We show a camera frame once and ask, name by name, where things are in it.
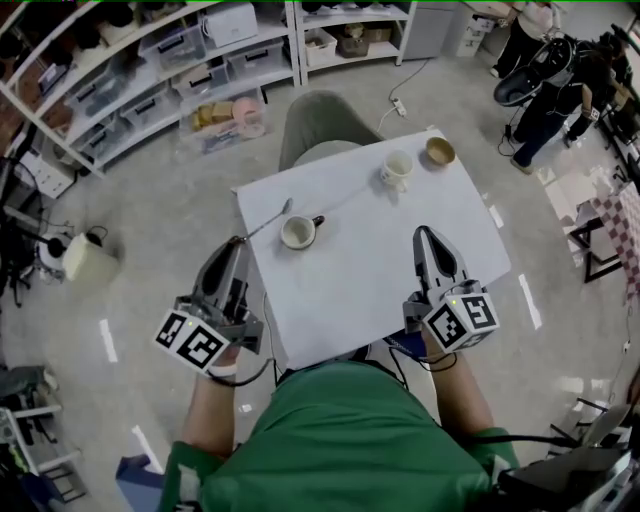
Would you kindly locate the person's right forearm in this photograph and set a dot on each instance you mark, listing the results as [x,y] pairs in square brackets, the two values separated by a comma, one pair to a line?
[460,395]

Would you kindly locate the white round floor appliance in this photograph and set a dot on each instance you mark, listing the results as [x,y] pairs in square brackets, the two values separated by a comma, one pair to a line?
[50,257]

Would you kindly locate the white refrigerator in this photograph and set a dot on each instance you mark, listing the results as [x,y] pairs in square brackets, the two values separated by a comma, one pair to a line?
[427,30]

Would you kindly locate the white box-shaped appliance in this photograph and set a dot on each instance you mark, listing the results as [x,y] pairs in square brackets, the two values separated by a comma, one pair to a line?
[231,24]

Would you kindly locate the white metal shelving unit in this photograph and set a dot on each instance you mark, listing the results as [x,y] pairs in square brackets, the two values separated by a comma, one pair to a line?
[125,42]
[350,15]

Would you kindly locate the group of clear storage bins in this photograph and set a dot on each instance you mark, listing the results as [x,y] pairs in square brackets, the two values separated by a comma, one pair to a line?
[175,47]

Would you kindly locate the person's left forearm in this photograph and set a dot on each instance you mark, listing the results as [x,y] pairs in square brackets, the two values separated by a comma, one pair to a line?
[210,420]

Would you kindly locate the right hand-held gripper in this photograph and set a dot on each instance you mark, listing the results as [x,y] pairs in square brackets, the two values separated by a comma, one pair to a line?
[465,320]

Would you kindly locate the person's green shirt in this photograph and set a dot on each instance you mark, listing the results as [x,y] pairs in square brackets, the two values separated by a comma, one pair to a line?
[345,440]

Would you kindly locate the pink checkered tablecloth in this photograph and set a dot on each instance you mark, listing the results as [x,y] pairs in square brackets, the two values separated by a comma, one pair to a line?
[625,235]

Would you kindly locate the white power strip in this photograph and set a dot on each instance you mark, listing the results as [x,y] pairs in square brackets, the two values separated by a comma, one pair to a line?
[399,107]

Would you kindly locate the white table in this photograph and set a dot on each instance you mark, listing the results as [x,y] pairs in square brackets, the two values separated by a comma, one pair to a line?
[380,260]

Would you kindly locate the white storage basket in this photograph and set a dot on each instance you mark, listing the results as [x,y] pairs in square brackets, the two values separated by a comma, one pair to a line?
[320,50]

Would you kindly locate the cardboard box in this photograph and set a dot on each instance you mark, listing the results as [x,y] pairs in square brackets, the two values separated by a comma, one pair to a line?
[378,35]

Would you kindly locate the white side cabinet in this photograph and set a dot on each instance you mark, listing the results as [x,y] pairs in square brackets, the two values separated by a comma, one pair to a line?
[479,35]

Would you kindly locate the plain white mug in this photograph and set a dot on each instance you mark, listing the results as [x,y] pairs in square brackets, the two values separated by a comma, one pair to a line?
[396,167]

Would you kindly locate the brown bowl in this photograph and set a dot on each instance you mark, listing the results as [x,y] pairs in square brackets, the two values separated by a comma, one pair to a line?
[440,150]

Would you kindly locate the white wristband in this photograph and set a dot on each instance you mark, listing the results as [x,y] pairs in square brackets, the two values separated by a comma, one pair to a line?
[225,371]

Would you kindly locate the black round tub chair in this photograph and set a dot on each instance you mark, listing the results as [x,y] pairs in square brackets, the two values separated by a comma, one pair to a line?
[520,85]

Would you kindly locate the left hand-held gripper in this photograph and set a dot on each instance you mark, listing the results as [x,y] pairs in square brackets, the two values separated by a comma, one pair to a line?
[192,340]

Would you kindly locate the black metal table frame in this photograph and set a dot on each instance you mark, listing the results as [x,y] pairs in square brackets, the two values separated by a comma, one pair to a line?
[592,260]

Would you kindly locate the brown storage basket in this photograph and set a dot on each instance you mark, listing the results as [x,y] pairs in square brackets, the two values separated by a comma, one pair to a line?
[352,44]

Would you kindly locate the beige trash bin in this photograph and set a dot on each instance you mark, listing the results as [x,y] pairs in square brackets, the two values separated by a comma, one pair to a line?
[92,257]

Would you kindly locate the small metal spoon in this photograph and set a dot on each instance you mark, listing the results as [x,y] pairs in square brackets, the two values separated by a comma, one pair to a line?
[287,205]

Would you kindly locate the white drawer cabinet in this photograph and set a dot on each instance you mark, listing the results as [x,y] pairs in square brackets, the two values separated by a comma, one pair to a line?
[45,172]

